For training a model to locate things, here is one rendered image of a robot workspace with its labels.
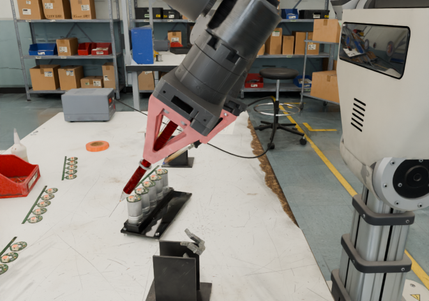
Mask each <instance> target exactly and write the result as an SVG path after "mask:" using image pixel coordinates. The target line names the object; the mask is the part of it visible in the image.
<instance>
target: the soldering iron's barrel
mask: <svg viewBox="0 0 429 301"><path fill-rule="evenodd" d="M194 147H195V146H194V144H193V143H191V144H190V145H187V146H186V147H183V148H182V149H180V150H178V151H177V152H175V153H174V154H173V155H171V156H170V157H168V158H167V159H165V160H164V163H165V164H167V163H168V162H170V161H172V160H173V159H174V158H176V157H178V155H180V154H182V153H183V152H184V151H186V150H190V149H192V148H194Z"/></svg>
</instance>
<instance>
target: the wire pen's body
mask: <svg viewBox="0 0 429 301"><path fill-rule="evenodd" d="M168 121H169V122H168ZM168 121H167V123H168V124H167V123H166V124H167V125H166V124H165V125H166V126H165V125H164V127H165V128H164V127H163V128H164V130H163V128H162V130H163V131H162V130H161V131H160V133H161V132H162V133H161V134H160V133H159V134H158V135H159V136H157V137H158V138H157V137H156V139H157V140H156V139H155V140H156V141H155V143H154V150H155V151H158V150H160V149H161V148H163V147H164V146H165V144H166V143H167V142H168V140H169V138H170V137H171V136H172V134H173V133H174V132H175V130H176V129H177V127H178V125H177V124H176V123H174V122H172V121H171V120H170V119H169V120H168ZM150 169H152V164H151V163H150V162H148V161H146V160H145V159H141V160H140V161H139V167H138V168H137V169H136V171H135V172H134V173H133V175H132V176H131V178H130V179H129V181H128V182H127V184H126V185H125V187H124V188H123V191H124V192H125V193H126V194H128V195H130V194H131V193H132V192H133V190H134V189H135V187H136V186H137V184H138V183H139V182H140V180H141V179H142V178H143V176H144V174H145V173H146V172H147V171H148V170H150Z"/></svg>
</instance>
